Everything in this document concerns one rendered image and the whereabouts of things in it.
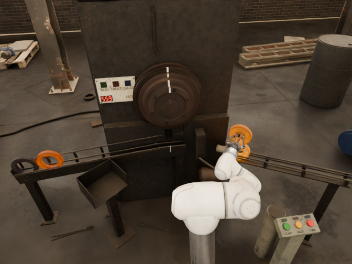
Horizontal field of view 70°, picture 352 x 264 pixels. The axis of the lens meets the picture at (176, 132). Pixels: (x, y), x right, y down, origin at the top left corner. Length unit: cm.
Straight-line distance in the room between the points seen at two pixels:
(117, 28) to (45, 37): 277
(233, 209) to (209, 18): 118
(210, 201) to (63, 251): 169
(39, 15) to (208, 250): 384
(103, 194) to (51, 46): 299
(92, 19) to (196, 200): 120
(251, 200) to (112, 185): 117
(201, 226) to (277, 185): 188
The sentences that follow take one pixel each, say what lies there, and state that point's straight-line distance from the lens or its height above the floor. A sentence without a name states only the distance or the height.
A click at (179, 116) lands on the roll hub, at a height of 104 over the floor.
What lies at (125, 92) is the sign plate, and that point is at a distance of 180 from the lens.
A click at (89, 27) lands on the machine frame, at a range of 169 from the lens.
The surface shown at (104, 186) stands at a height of 60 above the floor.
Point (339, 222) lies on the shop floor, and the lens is 272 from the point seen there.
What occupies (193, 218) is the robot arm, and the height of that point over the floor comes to 118.
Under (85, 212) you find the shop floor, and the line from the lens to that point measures 255.
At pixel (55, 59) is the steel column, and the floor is 53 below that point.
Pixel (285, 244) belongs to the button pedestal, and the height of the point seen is 43.
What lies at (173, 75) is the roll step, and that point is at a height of 130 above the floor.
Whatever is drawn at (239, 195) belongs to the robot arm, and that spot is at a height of 127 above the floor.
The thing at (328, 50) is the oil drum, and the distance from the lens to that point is 395.
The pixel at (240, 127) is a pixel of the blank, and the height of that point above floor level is 98.
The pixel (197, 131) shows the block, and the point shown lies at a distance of 193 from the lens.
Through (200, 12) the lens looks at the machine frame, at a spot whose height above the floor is 162.
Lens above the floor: 196
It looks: 37 degrees down
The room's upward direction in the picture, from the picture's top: 1 degrees counter-clockwise
